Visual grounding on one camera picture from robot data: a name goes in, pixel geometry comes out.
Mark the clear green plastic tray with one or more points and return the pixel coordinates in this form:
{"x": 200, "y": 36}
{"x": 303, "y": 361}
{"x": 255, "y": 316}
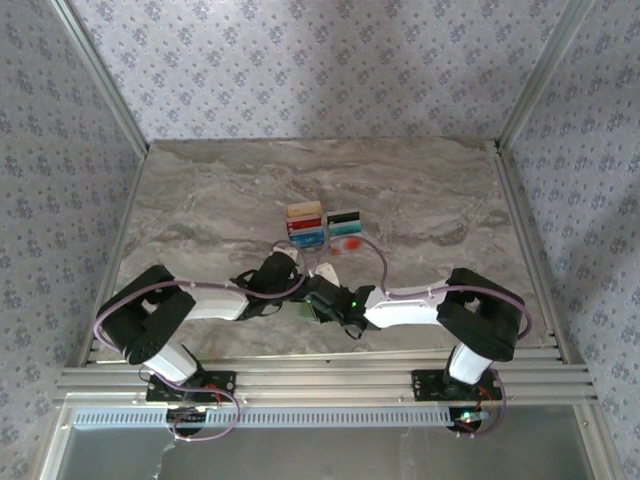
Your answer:
{"x": 309, "y": 312}

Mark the clear acrylic card rack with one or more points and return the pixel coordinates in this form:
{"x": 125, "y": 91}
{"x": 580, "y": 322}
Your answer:
{"x": 325, "y": 235}

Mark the gold card stack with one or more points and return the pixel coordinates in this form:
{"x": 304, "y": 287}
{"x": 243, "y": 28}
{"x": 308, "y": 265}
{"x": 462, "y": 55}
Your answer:
{"x": 303, "y": 207}

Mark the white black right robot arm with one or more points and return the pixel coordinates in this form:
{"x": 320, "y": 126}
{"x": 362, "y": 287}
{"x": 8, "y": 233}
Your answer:
{"x": 405, "y": 312}

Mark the blue card stack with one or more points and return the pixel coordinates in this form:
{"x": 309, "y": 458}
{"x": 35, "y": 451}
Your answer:
{"x": 306, "y": 240}

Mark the white red-dot card stack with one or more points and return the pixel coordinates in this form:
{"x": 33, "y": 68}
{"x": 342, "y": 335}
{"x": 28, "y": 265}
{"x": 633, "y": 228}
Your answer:
{"x": 350, "y": 244}

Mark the red card stack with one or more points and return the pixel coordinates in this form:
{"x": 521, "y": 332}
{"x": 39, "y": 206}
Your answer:
{"x": 305, "y": 221}

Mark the teal card stack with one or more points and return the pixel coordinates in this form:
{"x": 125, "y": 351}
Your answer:
{"x": 345, "y": 228}

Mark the black card stack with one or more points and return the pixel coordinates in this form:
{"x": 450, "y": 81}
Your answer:
{"x": 345, "y": 217}

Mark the grey metal panel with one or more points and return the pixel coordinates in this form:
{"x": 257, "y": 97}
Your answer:
{"x": 325, "y": 455}

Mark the black control board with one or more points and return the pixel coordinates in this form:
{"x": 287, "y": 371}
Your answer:
{"x": 187, "y": 425}
{"x": 465, "y": 426}

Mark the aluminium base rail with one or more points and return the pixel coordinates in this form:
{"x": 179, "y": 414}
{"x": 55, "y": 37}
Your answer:
{"x": 325, "y": 380}

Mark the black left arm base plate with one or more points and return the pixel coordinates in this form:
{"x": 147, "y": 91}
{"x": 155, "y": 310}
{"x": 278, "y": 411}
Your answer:
{"x": 222, "y": 380}

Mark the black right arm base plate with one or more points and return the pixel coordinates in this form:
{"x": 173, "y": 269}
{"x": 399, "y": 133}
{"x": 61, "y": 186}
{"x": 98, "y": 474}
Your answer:
{"x": 425, "y": 385}

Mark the aluminium side rail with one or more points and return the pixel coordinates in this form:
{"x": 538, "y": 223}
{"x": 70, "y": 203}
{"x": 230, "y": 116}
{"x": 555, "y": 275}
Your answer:
{"x": 119, "y": 250}
{"x": 507, "y": 175}

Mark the aluminium frame post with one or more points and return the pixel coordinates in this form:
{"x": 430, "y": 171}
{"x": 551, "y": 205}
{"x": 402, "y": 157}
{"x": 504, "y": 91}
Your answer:
{"x": 102, "y": 75}
{"x": 540, "y": 75}

